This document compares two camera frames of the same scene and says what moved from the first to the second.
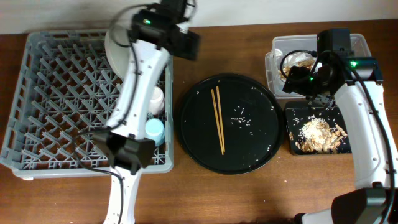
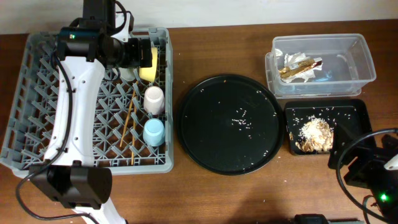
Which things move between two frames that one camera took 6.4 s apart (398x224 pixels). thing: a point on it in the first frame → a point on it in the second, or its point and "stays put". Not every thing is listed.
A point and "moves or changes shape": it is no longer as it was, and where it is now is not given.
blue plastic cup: [155, 130] stays put
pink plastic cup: [157, 100] stays put
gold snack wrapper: [308, 64] stays put
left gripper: [189, 45] → [135, 60]
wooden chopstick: [217, 117] moves or changes shape
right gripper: [296, 79] → [367, 161]
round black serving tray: [252, 119] stays put
